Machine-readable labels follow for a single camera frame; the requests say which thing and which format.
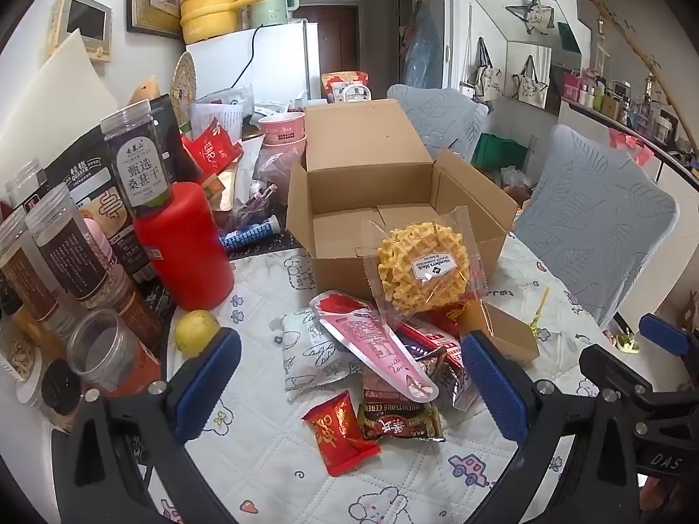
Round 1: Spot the yellow lemon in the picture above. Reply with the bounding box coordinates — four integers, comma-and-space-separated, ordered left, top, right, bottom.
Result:
175, 310, 222, 358

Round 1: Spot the clear jar with brown label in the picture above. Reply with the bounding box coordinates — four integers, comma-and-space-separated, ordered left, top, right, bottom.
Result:
24, 186, 132, 309
0, 210, 63, 325

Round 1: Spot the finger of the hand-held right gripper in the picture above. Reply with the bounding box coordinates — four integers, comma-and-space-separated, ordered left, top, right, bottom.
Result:
579, 345, 656, 394
639, 314, 699, 372

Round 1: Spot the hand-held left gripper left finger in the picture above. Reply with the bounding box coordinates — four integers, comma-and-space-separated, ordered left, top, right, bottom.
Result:
66, 327, 244, 524

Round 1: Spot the pink paper cup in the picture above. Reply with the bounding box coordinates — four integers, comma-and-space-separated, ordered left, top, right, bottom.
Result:
258, 112, 307, 146

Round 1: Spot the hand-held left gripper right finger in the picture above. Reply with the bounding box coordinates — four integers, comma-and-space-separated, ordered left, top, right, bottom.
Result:
461, 330, 640, 524

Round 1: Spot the row of cosmetic bottles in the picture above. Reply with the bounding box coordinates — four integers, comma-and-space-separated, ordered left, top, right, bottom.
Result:
562, 68, 683, 143

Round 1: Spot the red foil packet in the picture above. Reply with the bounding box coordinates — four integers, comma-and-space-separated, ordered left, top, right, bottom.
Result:
183, 119, 244, 174

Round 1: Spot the blue and white tube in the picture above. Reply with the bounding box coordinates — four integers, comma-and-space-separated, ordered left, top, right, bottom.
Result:
220, 217, 283, 250

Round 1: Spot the red crinkly snack packet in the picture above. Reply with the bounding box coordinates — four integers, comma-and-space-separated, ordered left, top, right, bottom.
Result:
437, 301, 471, 329

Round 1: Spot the round woven mat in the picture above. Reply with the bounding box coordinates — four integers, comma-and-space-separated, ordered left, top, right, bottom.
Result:
171, 50, 197, 106

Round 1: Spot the green electric kettle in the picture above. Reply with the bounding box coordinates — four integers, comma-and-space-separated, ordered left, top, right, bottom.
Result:
248, 0, 300, 28

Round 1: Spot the gold fruit fork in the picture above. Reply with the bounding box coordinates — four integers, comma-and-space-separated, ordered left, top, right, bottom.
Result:
526, 285, 550, 340

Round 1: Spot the small cardboard box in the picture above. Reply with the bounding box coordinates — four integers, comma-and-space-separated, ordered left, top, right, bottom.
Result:
459, 300, 541, 366

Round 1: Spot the blue plastic garment cover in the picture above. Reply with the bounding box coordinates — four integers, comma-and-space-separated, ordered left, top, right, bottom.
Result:
403, 0, 444, 89

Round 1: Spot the white board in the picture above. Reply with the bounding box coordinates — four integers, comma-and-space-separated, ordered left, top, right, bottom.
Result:
0, 30, 119, 176

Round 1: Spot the clear jar with black label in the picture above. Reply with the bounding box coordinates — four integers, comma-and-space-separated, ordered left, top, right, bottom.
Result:
101, 101, 176, 216

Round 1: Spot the grey covered chair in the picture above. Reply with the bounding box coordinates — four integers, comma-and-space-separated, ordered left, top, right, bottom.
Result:
513, 124, 679, 328
387, 83, 489, 149

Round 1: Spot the white cabinet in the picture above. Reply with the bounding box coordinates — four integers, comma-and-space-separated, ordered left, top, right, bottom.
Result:
557, 95, 699, 197

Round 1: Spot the jar with black lid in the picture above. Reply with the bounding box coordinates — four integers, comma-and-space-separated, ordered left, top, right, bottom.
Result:
41, 360, 91, 429

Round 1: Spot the pink triangular packet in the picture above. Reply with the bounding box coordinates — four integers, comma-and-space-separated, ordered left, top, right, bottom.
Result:
311, 292, 440, 402

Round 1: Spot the white fridge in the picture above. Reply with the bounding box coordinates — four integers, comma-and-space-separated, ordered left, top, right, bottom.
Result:
186, 21, 321, 106

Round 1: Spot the quilted printed tablecloth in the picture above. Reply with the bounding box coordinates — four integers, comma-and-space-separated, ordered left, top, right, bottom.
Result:
156, 234, 620, 524

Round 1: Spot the red snack bag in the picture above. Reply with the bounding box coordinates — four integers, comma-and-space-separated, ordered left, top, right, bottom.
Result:
321, 70, 373, 106

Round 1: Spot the waffle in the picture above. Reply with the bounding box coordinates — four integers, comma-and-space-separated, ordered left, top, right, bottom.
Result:
363, 207, 487, 317

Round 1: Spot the red plastic bottle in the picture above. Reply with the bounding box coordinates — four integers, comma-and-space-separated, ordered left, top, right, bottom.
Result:
134, 183, 235, 312

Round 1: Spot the green bag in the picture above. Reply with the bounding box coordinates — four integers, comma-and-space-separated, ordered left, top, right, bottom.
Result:
472, 134, 529, 171

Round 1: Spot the bamboo pole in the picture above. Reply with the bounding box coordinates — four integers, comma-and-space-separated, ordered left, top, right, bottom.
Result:
573, 0, 682, 140

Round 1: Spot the canvas tote bag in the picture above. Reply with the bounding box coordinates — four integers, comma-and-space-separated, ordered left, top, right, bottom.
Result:
473, 37, 504, 102

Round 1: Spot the yellow pot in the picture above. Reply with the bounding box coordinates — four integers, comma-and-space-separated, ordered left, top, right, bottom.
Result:
180, 0, 271, 45

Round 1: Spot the orange jar with clear lid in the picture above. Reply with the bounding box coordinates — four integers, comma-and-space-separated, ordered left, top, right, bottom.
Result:
66, 308, 165, 396

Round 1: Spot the small red snack packet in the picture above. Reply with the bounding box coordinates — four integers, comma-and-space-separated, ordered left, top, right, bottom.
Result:
302, 390, 381, 477

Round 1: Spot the wooden framed wall device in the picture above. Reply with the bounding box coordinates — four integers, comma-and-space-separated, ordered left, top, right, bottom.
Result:
52, 0, 113, 63

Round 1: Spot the white illustrated snack packet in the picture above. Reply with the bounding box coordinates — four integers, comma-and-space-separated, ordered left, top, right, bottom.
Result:
273, 308, 361, 399

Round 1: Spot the brown door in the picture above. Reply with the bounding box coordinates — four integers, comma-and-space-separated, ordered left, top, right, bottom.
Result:
317, 5, 361, 88

